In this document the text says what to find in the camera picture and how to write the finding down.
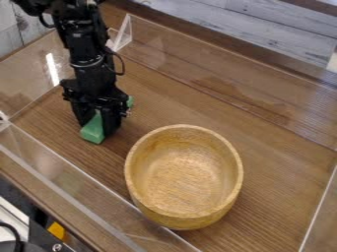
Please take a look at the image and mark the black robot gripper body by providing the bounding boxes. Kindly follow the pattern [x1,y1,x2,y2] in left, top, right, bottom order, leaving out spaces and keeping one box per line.
[60,62,128,113]

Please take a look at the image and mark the brown wooden bowl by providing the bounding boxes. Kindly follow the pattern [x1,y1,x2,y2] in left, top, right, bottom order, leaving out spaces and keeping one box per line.
[124,124,243,230]

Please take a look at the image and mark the clear acrylic corner bracket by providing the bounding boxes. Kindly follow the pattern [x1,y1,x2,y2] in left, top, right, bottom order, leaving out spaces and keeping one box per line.
[107,15,132,52]

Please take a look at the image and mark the clear acrylic front wall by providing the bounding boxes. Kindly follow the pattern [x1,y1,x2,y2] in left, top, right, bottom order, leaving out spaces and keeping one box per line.
[0,115,202,252]

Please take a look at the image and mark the clear acrylic right wall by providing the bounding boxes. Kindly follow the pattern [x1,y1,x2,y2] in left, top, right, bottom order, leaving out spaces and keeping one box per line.
[298,165,337,252]

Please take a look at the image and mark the clear acrylic wall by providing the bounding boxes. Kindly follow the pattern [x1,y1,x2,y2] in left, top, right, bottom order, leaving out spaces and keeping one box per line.
[0,115,202,252]
[298,165,337,252]

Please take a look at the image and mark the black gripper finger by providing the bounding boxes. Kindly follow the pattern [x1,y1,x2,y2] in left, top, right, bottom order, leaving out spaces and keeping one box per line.
[71,99,95,126]
[100,106,127,137]

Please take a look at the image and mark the black cable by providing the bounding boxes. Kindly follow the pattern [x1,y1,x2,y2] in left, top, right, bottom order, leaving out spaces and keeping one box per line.
[0,221,25,252]

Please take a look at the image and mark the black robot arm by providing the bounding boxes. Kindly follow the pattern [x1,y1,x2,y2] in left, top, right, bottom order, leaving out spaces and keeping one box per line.
[12,0,128,136]

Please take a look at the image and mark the green rectangular block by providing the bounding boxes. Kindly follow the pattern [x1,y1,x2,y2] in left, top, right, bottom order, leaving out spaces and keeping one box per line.
[80,95,133,144]

